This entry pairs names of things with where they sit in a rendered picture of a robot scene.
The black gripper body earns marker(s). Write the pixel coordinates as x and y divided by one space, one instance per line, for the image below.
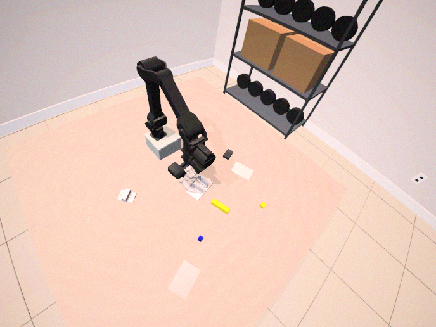
179 170

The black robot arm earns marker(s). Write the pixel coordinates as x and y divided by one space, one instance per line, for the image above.
155 73

